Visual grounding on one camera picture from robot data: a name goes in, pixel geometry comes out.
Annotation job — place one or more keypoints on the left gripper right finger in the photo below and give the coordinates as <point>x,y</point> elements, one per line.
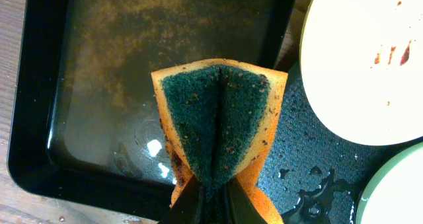
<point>238,207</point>

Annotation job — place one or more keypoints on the black round tray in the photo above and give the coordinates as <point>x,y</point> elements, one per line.
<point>311,174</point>

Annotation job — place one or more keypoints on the black rectangular water tray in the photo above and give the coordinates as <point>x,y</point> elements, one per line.
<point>85,126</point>

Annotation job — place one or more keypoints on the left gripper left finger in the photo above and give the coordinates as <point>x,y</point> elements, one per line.
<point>188,207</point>

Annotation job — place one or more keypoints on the orange green scrub sponge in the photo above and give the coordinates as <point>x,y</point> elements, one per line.
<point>219,118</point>

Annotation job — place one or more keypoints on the light blue plate front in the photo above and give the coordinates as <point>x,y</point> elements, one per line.
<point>394,193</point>

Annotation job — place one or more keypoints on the yellow plate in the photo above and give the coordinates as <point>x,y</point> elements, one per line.
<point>361,65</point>

